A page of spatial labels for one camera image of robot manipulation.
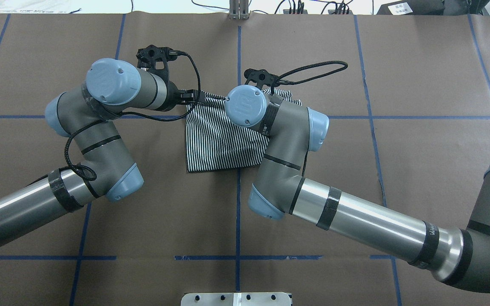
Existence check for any blue white striped polo shirt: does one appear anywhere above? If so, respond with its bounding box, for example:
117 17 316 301
185 88 303 173

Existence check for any clear plastic bag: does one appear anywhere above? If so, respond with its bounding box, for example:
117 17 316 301
0 0 82 14

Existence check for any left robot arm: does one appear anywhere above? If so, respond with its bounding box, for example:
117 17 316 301
0 58 202 247

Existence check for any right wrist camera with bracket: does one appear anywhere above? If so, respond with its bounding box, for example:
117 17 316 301
244 68 279 90

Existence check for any right grey power hub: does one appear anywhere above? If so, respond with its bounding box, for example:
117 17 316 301
328 0 352 15

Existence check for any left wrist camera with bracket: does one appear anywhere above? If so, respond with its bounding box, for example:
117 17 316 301
136 45 185 83

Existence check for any black box with label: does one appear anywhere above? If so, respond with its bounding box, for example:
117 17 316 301
375 0 445 16

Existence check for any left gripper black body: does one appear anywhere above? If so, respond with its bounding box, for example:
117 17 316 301
179 89 205 105

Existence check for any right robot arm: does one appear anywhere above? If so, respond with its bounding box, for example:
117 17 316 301
224 85 490 294

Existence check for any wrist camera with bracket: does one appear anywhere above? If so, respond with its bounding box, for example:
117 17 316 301
244 68 279 90
136 45 185 83

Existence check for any grey power hub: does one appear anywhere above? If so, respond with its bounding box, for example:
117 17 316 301
328 0 352 15
278 0 307 15

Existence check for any left grey power hub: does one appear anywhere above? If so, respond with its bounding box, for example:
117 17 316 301
278 0 307 15

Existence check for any aluminium frame post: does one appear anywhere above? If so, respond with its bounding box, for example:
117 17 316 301
228 0 251 20

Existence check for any brown paper table cover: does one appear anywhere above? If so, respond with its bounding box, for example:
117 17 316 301
0 12 490 306

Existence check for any white mounting plate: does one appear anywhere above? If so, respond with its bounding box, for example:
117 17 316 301
180 291 293 306

